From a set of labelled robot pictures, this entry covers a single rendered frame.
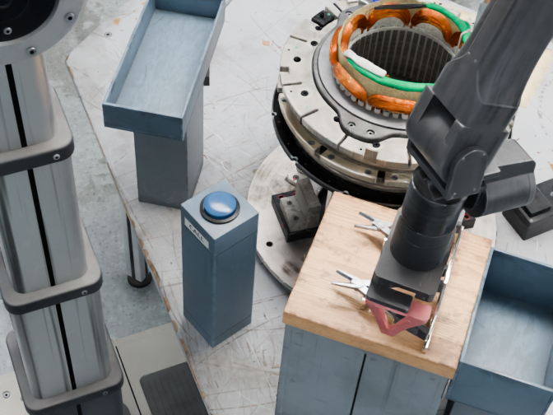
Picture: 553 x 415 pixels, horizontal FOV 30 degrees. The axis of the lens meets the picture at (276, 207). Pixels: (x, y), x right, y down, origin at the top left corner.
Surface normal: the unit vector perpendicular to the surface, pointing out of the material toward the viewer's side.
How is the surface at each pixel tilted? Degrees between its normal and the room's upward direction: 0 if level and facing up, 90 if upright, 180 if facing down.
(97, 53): 0
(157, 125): 90
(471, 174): 83
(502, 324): 0
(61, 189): 90
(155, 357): 0
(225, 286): 90
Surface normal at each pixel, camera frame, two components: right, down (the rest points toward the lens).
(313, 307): 0.06, -0.62
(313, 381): -0.33, 0.72
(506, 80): 0.40, 0.52
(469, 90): -0.84, -0.04
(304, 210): -0.95, 0.20
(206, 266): -0.77, 0.47
